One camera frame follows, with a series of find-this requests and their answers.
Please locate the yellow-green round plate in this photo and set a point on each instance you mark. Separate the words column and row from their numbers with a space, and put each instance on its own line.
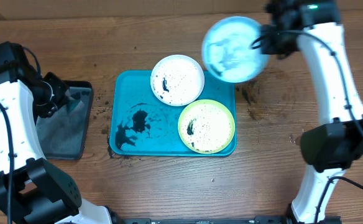
column 206, row 127

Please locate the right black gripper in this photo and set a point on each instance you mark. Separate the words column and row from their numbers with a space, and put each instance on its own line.
column 268, row 48

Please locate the black water tray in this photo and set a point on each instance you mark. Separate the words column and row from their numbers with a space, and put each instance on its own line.
column 63, row 135

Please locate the dark green sponge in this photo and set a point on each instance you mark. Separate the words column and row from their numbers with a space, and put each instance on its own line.
column 74, row 105

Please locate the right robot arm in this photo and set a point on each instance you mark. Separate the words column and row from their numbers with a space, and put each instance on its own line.
column 314, row 28

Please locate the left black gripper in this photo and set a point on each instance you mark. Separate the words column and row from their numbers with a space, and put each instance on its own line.
column 62, row 87

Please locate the teal plastic serving tray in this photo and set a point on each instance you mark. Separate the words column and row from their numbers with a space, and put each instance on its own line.
column 141, row 124

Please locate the light blue round plate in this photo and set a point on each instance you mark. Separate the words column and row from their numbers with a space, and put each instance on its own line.
column 227, row 51

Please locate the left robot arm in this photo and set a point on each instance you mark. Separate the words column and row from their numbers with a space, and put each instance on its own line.
column 32, row 189

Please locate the white round plate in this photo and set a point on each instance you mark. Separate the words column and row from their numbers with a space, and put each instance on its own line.
column 177, row 80

